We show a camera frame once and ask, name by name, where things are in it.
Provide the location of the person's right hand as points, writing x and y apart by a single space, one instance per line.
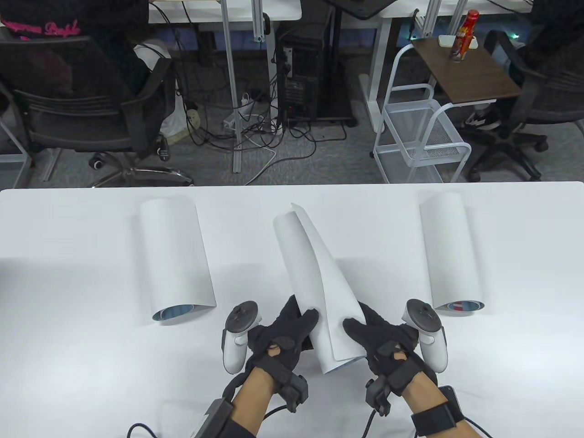
383 337

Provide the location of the person's left hand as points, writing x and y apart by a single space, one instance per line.
278 337

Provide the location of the white and black controller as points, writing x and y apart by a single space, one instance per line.
237 346
431 346

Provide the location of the blue striped mouse pad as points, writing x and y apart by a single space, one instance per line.
449 251
305 255

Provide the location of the paper sheet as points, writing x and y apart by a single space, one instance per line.
175 255

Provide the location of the person's right forearm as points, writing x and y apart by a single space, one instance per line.
419 390

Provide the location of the black glove sensor module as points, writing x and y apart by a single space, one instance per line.
378 394
294 392

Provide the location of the white power strip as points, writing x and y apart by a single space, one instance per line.
244 106

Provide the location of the round white plug adapter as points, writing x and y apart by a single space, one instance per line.
195 117

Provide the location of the black computer tower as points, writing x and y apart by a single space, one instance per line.
301 82

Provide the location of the white desk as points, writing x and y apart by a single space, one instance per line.
273 11
378 68

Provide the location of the brown wooden side table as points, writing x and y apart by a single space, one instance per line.
474 77

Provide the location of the black mesh office chair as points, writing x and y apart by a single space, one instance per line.
547 91
77 123

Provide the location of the red bottle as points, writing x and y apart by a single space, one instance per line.
463 39

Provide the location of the grey metal desk leg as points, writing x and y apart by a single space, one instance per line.
13 159

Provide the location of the aluminium frame post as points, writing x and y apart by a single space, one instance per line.
260 18
230 68
431 18

